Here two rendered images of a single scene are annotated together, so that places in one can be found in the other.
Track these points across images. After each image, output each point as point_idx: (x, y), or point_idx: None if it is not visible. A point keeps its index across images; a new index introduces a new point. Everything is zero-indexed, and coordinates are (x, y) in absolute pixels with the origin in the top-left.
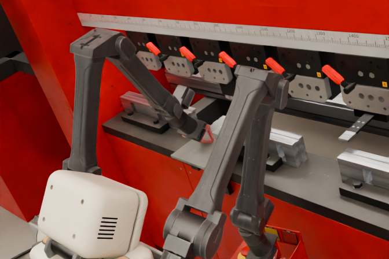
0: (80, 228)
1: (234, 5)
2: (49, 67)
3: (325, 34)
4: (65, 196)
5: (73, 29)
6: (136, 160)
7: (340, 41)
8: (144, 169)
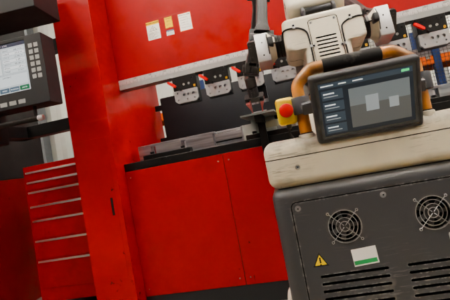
0: None
1: (275, 31)
2: (100, 105)
3: None
4: None
5: (116, 89)
6: (160, 183)
7: None
8: (169, 189)
